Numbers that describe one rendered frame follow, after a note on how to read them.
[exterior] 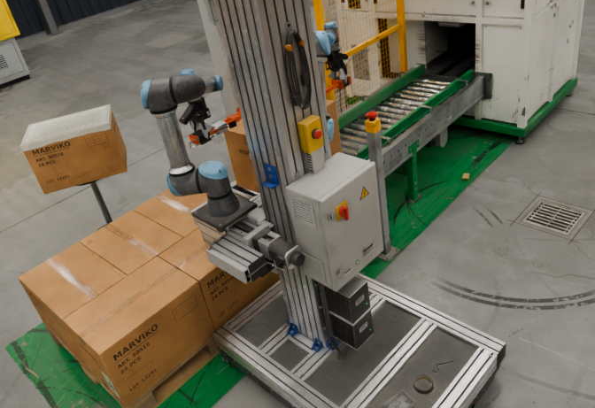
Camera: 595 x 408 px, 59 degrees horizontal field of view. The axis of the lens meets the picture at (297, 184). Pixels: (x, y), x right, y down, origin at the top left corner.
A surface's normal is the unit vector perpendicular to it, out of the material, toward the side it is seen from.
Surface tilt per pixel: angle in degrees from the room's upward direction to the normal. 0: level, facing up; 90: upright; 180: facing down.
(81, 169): 90
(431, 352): 0
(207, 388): 0
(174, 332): 90
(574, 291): 0
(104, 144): 90
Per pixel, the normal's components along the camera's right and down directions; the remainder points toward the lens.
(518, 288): -0.16, -0.84
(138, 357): 0.73, 0.25
